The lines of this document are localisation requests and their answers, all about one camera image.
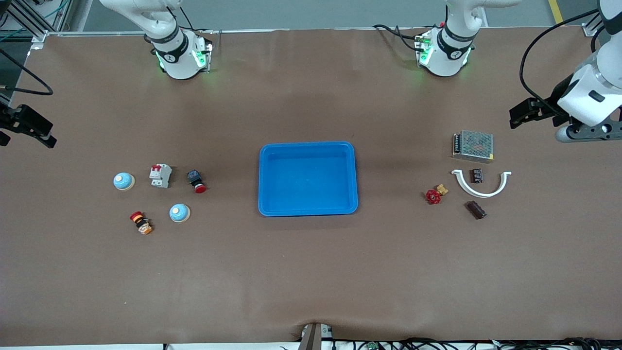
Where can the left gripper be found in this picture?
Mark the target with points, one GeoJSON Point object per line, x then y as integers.
{"type": "Point", "coordinates": [552, 99]}

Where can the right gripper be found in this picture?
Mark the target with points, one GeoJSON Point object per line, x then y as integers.
{"type": "Point", "coordinates": [10, 119]}

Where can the small black terminal block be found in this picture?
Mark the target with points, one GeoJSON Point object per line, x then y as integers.
{"type": "Point", "coordinates": [477, 176]}

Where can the light blue call bell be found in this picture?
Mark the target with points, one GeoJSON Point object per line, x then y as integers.
{"type": "Point", "coordinates": [179, 212]}
{"type": "Point", "coordinates": [123, 181]}

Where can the brown cylindrical capacitor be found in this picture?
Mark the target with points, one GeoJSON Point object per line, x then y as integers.
{"type": "Point", "coordinates": [476, 210]}

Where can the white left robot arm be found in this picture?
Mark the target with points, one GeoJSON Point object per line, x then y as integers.
{"type": "Point", "coordinates": [457, 39]}

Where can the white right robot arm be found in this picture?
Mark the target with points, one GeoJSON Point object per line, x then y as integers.
{"type": "Point", "coordinates": [175, 53]}

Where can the metal mesh power supply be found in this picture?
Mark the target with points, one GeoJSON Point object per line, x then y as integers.
{"type": "Point", "coordinates": [474, 145]}

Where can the white curved plastic clip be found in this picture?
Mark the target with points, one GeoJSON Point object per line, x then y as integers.
{"type": "Point", "coordinates": [481, 195]}

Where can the red yellow button white end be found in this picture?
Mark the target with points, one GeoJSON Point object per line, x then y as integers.
{"type": "Point", "coordinates": [141, 223]}

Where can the red mushroom button black body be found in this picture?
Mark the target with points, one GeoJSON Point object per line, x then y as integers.
{"type": "Point", "coordinates": [195, 179]}

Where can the blue plastic tray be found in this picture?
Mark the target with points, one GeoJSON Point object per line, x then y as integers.
{"type": "Point", "coordinates": [320, 194]}

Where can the brown table mat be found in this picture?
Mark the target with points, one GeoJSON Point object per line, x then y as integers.
{"type": "Point", "coordinates": [311, 272]}

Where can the aluminium frame profile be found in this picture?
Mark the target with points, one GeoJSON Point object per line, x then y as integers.
{"type": "Point", "coordinates": [589, 30]}
{"type": "Point", "coordinates": [29, 24]}

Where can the white circuit breaker red switch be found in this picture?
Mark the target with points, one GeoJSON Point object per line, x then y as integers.
{"type": "Point", "coordinates": [160, 176]}

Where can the metal table clamp bracket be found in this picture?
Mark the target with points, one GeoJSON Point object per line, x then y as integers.
{"type": "Point", "coordinates": [311, 338]}

